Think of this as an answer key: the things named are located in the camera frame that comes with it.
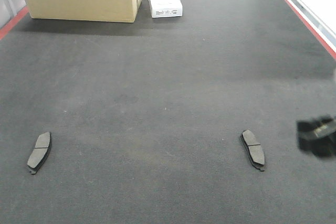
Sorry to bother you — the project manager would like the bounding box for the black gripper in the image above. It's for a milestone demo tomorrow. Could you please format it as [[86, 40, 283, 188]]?
[[296, 115, 335, 157]]

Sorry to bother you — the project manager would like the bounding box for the grey brake pad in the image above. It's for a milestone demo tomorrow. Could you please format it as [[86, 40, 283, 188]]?
[[27, 132, 52, 175], [240, 130, 266, 172]]

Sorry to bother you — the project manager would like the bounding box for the black conveyor belt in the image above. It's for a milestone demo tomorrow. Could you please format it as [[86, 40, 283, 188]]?
[[1, 0, 335, 223]]

